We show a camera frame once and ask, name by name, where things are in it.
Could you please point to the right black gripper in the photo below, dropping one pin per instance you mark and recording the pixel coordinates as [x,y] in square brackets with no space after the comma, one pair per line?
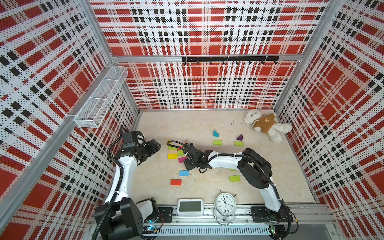
[188,167]

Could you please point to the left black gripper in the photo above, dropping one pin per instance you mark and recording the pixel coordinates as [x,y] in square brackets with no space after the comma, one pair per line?
[153,148]

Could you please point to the magenta block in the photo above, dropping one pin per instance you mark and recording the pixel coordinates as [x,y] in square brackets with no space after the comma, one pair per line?
[182,159]

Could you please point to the light blue block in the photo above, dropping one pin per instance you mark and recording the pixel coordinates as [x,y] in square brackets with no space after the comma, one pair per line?
[184,173]

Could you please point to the yellow rectangular block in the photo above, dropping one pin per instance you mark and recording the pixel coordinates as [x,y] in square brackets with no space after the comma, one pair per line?
[172,156]

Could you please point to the red block front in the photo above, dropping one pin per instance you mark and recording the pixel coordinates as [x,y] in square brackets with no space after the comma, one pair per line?
[176,182]

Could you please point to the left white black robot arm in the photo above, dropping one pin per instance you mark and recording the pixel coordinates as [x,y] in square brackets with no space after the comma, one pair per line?
[120,218]

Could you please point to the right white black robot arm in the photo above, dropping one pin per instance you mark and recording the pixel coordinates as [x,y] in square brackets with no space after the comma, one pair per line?
[254,168]

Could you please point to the purple triangle block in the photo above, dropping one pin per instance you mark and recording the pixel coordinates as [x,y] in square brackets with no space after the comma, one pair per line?
[239,137]

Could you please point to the white digital display device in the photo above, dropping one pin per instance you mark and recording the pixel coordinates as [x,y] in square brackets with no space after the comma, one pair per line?
[190,207]

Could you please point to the white analog alarm clock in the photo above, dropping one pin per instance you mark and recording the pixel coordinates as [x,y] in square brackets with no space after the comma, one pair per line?
[225,207]

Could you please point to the white teddy bear brown shirt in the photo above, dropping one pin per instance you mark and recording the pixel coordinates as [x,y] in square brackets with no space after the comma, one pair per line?
[267,125]

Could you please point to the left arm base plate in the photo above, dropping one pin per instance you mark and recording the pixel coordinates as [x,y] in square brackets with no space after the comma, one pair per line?
[165,215]

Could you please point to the white wire mesh basket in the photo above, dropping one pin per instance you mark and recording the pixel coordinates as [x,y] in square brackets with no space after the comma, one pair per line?
[102,96]

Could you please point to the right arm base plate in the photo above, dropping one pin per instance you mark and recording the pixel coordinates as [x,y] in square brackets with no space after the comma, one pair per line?
[264,215]

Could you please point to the black hook rail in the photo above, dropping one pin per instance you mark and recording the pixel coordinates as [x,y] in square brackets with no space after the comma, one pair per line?
[261,59]

